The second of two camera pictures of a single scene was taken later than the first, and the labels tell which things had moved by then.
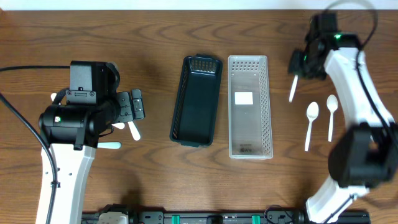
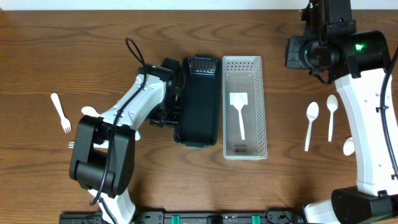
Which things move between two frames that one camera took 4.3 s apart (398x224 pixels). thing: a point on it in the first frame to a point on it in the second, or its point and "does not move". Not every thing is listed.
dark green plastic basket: (194, 115) does not move
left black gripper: (130, 106) to (168, 112)
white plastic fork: (134, 131) does not move
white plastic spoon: (332, 104) does not move
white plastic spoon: (294, 85) to (238, 104)
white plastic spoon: (312, 111) does not move
